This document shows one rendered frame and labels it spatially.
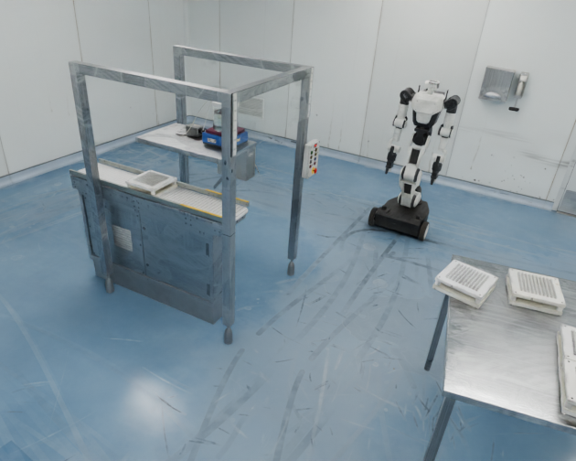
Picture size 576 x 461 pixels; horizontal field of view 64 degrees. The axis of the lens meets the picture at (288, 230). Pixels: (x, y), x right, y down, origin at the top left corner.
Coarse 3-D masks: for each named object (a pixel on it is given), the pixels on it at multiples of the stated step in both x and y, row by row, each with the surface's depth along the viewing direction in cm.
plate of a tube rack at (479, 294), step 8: (456, 264) 252; (464, 264) 252; (448, 272) 245; (472, 272) 246; (480, 272) 247; (440, 280) 239; (448, 280) 238; (488, 280) 241; (496, 280) 242; (456, 288) 234; (464, 288) 233; (480, 288) 234; (488, 288) 234; (472, 296) 230; (480, 296) 228
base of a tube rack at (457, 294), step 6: (438, 288) 241; (444, 288) 240; (450, 288) 240; (492, 288) 242; (450, 294) 238; (456, 294) 236; (462, 294) 236; (486, 294) 238; (462, 300) 234; (468, 300) 232; (474, 300) 232; (474, 306) 231
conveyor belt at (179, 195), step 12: (84, 168) 343; (108, 168) 346; (108, 180) 328; (120, 180) 329; (168, 192) 317; (180, 192) 319; (192, 192) 320; (192, 204) 304; (204, 204) 305; (216, 204) 307; (240, 216) 300
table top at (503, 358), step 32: (448, 320) 221; (480, 320) 223; (512, 320) 224; (544, 320) 226; (448, 352) 202; (480, 352) 204; (512, 352) 205; (544, 352) 206; (448, 384) 186; (480, 384) 187; (512, 384) 189; (544, 384) 190; (512, 416) 179; (544, 416) 176
